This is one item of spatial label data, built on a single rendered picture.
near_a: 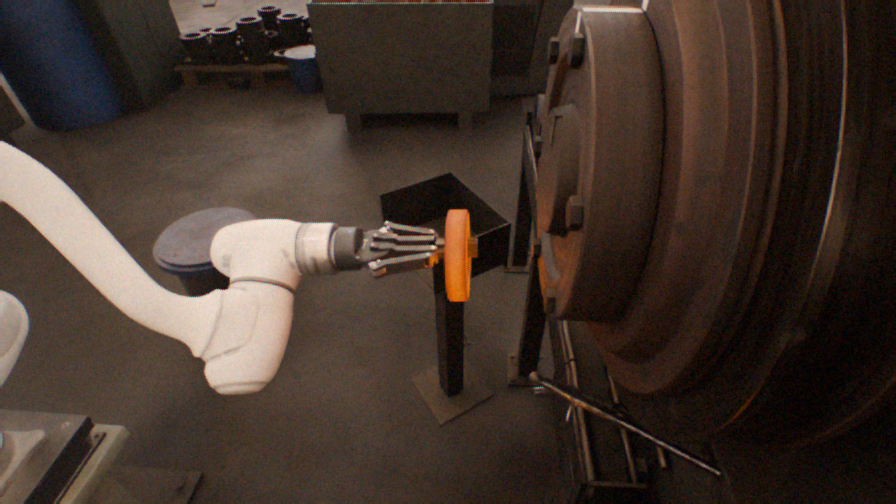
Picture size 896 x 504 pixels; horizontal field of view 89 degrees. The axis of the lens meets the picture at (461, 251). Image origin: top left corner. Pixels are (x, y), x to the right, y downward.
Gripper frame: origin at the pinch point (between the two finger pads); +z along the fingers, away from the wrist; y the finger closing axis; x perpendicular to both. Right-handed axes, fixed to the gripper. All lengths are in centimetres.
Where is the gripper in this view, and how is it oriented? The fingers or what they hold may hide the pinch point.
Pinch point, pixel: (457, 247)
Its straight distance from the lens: 76.9
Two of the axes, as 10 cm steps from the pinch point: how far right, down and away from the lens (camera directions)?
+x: -0.5, -7.6, -6.5
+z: 10.0, -0.1, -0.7
